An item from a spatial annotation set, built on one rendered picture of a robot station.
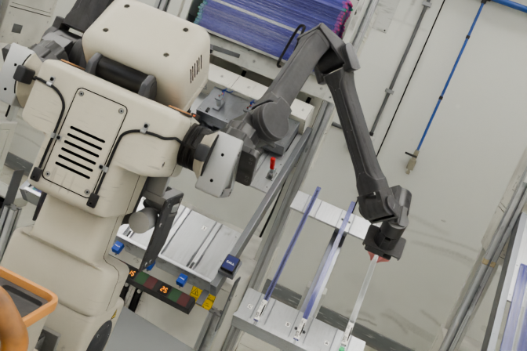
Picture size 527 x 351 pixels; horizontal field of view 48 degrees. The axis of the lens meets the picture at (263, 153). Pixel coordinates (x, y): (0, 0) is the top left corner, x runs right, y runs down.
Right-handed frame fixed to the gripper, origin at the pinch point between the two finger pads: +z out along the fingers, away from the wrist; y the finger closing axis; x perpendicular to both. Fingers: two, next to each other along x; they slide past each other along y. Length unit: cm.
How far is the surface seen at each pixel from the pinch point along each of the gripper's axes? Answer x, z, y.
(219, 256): 8.5, 20.5, 40.8
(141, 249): 18, 20, 62
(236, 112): -42, 15, 60
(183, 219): 2, 21, 57
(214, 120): -36, 17, 66
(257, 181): -22, 20, 42
